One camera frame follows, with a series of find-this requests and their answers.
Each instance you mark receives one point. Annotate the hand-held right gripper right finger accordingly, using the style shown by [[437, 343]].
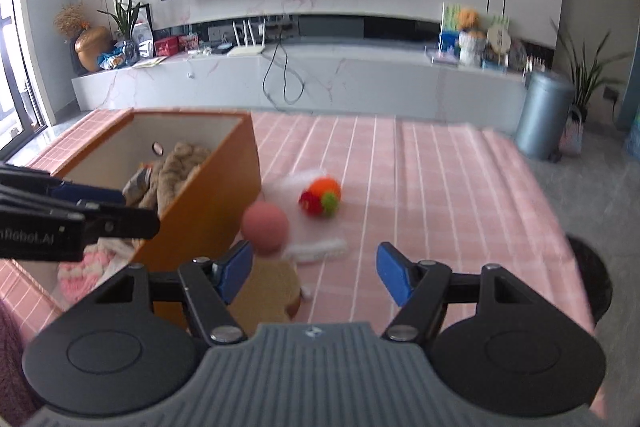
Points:
[[395, 274]]

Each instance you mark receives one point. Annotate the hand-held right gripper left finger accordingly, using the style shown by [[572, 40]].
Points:
[[235, 269]]

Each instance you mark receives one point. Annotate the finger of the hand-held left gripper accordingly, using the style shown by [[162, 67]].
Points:
[[125, 224], [90, 196]]

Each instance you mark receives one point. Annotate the pink ball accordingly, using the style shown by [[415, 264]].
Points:
[[266, 228]]

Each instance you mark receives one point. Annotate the pink white knitted cloth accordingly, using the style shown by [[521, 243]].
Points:
[[95, 272]]

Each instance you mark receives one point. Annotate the brown plush toy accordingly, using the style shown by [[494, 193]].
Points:
[[180, 172]]

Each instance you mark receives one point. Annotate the orange cardboard box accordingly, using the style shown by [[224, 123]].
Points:
[[215, 187]]

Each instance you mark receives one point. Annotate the orange knitted toy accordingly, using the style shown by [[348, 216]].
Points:
[[320, 196]]

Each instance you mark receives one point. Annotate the pink checked tablecloth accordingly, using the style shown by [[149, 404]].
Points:
[[425, 187]]

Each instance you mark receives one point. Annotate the blue snack packets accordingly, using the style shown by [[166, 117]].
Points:
[[111, 58]]

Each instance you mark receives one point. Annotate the beige papers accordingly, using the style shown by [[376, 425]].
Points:
[[149, 62]]

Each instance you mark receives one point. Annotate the gold vase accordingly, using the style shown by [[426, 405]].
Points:
[[92, 49]]

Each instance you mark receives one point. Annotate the white printed bag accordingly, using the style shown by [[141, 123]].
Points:
[[143, 41]]

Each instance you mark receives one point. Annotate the dried flowers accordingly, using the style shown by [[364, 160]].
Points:
[[70, 19]]

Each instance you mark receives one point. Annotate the sliding glass door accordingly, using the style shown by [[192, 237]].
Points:
[[20, 32]]

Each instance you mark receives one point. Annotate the green plant in glass vase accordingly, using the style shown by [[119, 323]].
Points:
[[125, 19]]

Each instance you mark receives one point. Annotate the marble television cabinet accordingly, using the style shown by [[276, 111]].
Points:
[[360, 82]]

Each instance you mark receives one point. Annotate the black round stool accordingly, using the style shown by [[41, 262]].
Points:
[[595, 277]]

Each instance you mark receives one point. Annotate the white router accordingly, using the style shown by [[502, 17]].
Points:
[[246, 52]]

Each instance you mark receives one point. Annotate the grey metal trash can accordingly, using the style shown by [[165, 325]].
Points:
[[542, 117]]

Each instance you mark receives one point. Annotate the woven basket bag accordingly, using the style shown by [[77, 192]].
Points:
[[571, 134]]

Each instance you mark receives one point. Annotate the colourful painting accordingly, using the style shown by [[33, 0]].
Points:
[[449, 32]]

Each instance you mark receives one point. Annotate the round paper fan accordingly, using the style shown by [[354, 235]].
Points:
[[498, 38]]

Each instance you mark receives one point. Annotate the long leaf floor plant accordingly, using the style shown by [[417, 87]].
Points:
[[587, 72]]

